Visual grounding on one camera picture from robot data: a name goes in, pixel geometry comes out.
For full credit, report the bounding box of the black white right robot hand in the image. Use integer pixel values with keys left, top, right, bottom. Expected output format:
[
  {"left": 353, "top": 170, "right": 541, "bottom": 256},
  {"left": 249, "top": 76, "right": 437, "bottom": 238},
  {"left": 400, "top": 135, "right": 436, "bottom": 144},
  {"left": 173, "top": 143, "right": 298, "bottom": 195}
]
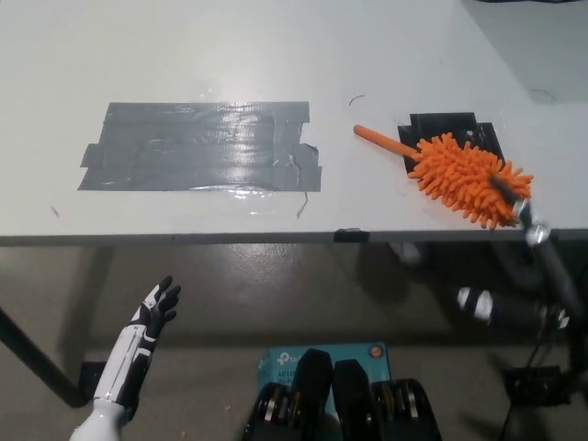
[{"left": 492, "top": 175, "right": 537, "bottom": 232}]

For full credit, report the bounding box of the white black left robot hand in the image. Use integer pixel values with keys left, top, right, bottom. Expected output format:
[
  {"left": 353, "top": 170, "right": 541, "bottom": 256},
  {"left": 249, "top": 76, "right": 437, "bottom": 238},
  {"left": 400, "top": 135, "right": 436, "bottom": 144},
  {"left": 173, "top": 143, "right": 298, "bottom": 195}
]
[{"left": 94, "top": 275, "right": 183, "bottom": 423}]

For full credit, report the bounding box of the orange microfibre duster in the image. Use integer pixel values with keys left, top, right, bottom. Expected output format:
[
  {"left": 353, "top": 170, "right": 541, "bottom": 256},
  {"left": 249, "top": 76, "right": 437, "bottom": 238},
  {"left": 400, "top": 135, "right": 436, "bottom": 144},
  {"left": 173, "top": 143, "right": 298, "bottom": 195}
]
[{"left": 352, "top": 123, "right": 534, "bottom": 230}]

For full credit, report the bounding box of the black table foot plate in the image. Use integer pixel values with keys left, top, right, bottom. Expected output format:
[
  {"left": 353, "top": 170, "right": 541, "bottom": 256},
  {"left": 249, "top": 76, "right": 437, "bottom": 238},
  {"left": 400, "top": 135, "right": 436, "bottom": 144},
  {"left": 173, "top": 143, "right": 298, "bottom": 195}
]
[
  {"left": 80, "top": 361, "right": 107, "bottom": 406},
  {"left": 500, "top": 365, "right": 562, "bottom": 406}
]

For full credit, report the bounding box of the black table leg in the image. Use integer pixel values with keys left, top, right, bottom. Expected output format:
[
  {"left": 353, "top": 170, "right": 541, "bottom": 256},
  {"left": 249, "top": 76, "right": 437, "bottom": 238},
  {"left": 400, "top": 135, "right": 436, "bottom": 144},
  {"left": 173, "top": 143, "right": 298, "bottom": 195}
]
[{"left": 0, "top": 305, "right": 85, "bottom": 408}]

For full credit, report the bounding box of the black tape patch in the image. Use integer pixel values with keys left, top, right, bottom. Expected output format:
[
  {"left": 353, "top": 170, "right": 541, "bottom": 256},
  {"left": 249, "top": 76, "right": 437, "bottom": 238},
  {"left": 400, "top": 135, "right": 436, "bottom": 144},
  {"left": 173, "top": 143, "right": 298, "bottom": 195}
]
[{"left": 397, "top": 111, "right": 507, "bottom": 176}]

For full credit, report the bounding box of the teal router box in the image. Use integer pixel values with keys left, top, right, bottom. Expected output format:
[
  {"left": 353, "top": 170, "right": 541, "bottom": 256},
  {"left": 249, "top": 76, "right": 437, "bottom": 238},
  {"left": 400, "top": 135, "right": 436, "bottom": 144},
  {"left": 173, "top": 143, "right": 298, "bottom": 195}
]
[{"left": 256, "top": 342, "right": 391, "bottom": 414}]

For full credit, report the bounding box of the small black tape strip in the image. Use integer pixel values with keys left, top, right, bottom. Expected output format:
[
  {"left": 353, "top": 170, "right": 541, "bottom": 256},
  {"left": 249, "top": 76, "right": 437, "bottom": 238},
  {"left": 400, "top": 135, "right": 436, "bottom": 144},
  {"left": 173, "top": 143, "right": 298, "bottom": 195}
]
[{"left": 334, "top": 227, "right": 371, "bottom": 243}]

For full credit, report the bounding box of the black cable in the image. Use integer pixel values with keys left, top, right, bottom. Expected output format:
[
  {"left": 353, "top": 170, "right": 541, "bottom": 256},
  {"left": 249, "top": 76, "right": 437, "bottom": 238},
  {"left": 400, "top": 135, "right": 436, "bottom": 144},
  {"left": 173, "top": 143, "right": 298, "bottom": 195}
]
[{"left": 500, "top": 316, "right": 555, "bottom": 441}]

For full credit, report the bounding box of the grey duct tape patch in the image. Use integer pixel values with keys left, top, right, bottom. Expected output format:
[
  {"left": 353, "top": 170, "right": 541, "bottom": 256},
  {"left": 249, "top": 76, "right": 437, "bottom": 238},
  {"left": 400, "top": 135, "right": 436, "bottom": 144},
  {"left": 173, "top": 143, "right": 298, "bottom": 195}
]
[{"left": 76, "top": 101, "right": 323, "bottom": 193}]

